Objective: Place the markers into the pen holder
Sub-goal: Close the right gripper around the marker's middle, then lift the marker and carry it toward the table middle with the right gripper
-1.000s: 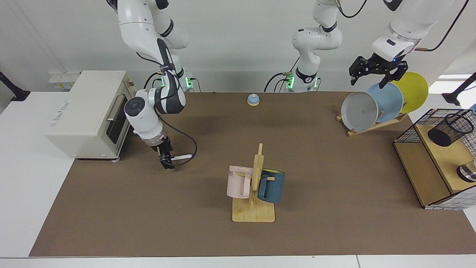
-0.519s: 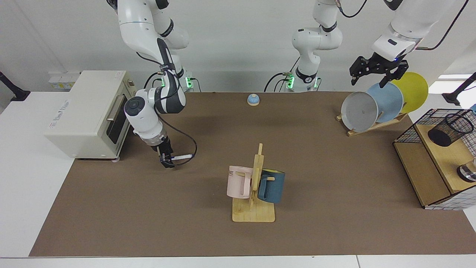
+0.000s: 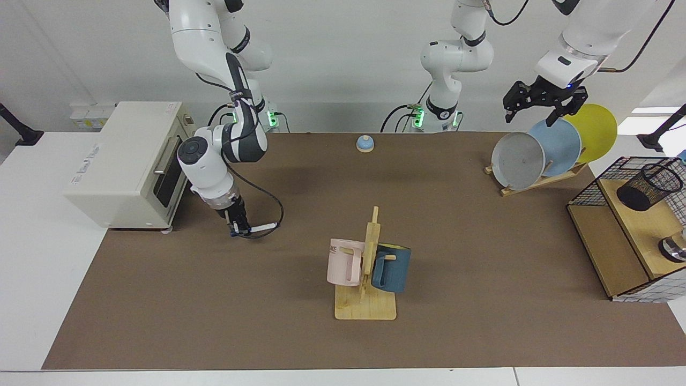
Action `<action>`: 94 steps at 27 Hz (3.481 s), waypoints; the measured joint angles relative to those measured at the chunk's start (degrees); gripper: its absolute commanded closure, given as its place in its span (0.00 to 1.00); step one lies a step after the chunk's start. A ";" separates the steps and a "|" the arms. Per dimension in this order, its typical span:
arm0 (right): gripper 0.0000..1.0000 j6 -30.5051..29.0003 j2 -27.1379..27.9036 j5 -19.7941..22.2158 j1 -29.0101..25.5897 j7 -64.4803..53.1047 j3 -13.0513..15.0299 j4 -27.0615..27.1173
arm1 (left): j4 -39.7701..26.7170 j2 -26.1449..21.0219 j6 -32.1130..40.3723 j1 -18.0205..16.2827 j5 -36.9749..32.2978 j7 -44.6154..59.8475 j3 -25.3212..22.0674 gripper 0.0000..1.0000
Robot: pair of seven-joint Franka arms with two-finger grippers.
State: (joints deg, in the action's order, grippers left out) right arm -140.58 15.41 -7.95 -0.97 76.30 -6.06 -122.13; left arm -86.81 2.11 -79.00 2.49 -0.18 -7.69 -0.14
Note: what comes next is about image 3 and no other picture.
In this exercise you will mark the brown table cloth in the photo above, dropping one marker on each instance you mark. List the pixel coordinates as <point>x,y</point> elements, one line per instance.
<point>268,321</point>

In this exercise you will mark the small blue round bell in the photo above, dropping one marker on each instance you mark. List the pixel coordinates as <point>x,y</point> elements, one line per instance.
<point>365,142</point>

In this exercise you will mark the small pale blue object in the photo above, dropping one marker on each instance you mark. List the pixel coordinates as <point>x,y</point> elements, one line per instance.
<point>681,156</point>

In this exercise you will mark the light blue plate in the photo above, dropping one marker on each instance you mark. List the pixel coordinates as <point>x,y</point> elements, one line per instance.
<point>563,145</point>

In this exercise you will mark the pink cup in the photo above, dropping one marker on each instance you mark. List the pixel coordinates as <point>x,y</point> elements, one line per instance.
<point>337,268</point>

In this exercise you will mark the yellow plate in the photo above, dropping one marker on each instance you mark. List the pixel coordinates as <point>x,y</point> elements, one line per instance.
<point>597,131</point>

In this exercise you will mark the blue and white marker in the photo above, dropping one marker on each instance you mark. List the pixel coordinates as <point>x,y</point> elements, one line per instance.
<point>262,228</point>

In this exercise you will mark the dark teal cup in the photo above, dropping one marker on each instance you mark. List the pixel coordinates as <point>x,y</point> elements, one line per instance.
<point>396,271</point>

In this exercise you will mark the wooden plate rack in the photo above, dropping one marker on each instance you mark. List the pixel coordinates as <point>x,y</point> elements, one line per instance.
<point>530,184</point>

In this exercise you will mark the wooden cup stand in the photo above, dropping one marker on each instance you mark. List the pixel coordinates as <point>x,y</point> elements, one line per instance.
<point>370,311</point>

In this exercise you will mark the pale toaster oven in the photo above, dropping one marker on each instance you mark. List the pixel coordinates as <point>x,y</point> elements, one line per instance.
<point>123,155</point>

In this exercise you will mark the grey plate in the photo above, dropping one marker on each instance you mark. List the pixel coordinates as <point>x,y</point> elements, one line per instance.
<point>517,161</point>

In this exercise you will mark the black mesh pen holder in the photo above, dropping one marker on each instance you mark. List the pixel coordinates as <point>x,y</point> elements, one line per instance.
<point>640,193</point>

